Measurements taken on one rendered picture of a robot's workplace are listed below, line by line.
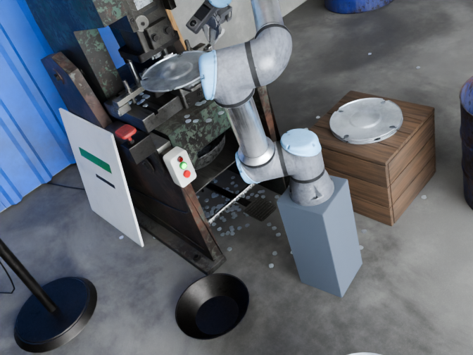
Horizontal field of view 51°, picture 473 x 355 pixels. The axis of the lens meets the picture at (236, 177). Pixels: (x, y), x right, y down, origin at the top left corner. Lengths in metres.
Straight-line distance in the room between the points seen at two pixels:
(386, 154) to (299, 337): 0.75
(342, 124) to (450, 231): 0.60
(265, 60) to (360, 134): 0.89
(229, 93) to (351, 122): 0.93
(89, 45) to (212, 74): 0.94
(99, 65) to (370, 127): 1.12
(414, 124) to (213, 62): 1.07
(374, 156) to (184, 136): 0.73
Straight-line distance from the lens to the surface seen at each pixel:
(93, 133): 2.30
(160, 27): 1.91
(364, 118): 2.12
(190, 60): 2.01
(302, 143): 1.54
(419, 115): 2.14
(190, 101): 1.95
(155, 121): 1.92
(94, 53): 2.11
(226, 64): 1.24
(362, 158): 1.97
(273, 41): 1.26
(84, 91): 2.19
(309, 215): 1.66
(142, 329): 2.14
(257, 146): 1.47
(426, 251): 2.08
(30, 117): 3.10
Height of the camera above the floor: 1.59
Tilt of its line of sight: 38 degrees down
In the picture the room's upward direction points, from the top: 20 degrees counter-clockwise
